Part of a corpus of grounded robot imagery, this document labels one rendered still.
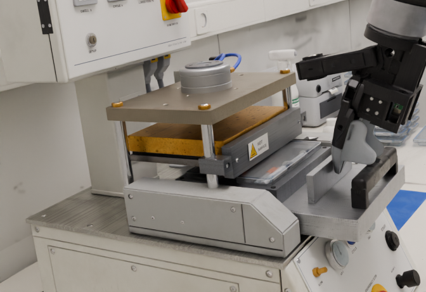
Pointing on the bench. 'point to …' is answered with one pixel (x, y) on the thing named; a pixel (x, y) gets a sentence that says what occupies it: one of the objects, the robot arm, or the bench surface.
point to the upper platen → (194, 137)
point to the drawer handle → (373, 177)
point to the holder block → (291, 178)
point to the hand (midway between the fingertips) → (335, 162)
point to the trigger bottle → (279, 71)
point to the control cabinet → (95, 47)
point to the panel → (355, 264)
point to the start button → (393, 239)
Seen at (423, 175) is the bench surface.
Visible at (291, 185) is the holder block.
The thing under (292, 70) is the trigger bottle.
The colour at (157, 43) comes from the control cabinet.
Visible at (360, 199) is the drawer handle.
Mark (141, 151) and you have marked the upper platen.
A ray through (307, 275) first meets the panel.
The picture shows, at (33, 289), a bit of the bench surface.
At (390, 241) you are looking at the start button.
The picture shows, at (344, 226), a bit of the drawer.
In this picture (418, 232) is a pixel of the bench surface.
